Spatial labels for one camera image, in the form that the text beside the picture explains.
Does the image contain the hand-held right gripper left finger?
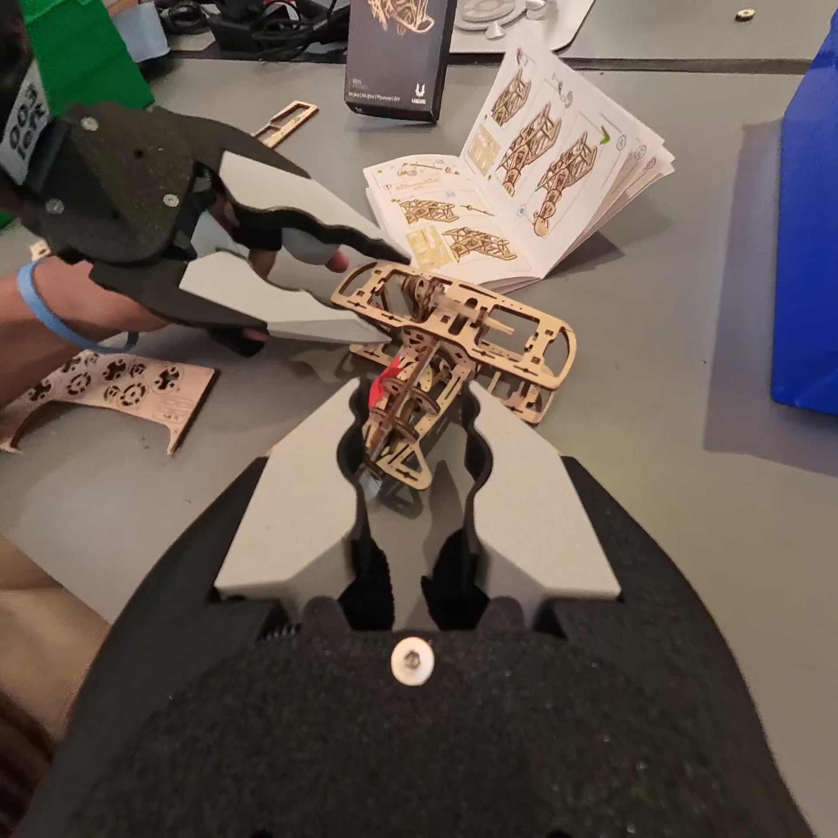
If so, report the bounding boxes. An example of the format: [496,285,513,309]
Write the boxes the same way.
[213,376,397,631]

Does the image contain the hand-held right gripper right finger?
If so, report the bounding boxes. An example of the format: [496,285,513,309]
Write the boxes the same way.
[421,380,623,631]

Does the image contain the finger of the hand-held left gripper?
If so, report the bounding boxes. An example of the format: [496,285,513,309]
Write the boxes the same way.
[177,251,394,344]
[215,151,413,266]

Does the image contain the wooden model airplane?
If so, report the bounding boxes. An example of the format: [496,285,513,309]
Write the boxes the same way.
[330,261,578,508]

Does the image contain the person's left forearm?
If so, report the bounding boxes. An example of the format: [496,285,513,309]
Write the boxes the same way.
[0,262,132,410]

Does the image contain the person's left hand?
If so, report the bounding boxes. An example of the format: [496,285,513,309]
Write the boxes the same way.
[39,249,351,335]

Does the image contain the laser-cut plywood sheet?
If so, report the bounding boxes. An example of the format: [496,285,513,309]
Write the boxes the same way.
[0,349,217,456]

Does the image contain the green plastic bin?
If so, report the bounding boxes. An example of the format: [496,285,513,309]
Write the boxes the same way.
[23,0,156,119]

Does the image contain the blue wristband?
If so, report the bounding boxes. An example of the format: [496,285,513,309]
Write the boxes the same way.
[16,257,140,352]

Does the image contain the light blue cloth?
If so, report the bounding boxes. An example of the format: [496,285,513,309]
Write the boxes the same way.
[111,3,172,64]

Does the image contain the black cardboard box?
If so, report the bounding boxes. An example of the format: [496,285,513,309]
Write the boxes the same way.
[345,0,457,123]

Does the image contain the white round plastic object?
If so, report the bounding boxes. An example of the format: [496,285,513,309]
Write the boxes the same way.
[453,0,546,35]

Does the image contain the person's tan trousers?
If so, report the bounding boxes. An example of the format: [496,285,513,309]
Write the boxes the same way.
[0,533,111,744]

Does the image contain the open instruction booklet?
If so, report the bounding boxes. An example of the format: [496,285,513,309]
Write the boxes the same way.
[363,47,677,294]

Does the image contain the blue plastic bin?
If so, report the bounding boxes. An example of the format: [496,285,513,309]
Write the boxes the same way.
[770,23,838,416]

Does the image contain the wooden frame piece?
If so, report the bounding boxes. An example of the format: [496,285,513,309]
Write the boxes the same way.
[252,100,319,148]

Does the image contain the black cable bundle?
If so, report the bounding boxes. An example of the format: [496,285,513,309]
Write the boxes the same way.
[157,0,351,55]

